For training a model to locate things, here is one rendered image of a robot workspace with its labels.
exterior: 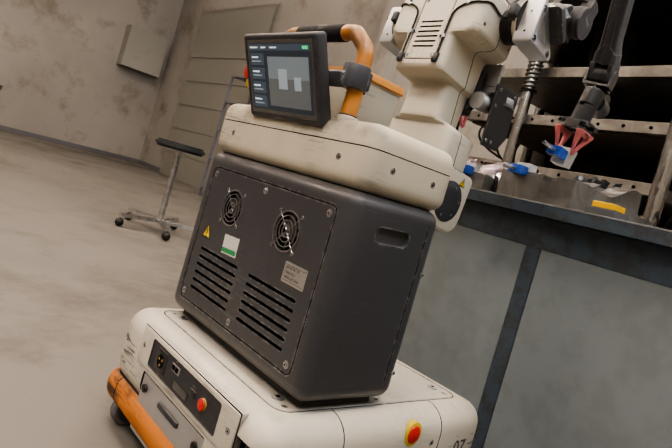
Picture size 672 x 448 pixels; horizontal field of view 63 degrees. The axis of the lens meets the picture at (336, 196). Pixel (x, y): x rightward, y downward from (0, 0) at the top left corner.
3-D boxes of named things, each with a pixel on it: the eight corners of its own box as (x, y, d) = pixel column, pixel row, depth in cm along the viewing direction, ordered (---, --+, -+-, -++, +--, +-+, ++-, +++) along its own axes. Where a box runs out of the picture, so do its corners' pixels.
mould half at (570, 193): (567, 210, 156) (580, 164, 156) (495, 194, 177) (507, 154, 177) (648, 240, 185) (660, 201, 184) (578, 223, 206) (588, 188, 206)
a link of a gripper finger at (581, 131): (562, 155, 167) (576, 127, 167) (583, 161, 161) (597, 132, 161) (550, 146, 163) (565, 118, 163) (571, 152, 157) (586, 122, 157)
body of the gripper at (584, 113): (566, 129, 169) (578, 107, 168) (596, 136, 160) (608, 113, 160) (555, 120, 165) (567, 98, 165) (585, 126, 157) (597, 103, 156)
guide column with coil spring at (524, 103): (474, 275, 271) (549, 20, 269) (466, 272, 276) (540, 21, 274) (481, 276, 275) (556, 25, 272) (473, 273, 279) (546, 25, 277)
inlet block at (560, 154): (546, 152, 155) (555, 134, 155) (532, 148, 159) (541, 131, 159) (569, 169, 163) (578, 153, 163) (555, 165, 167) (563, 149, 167)
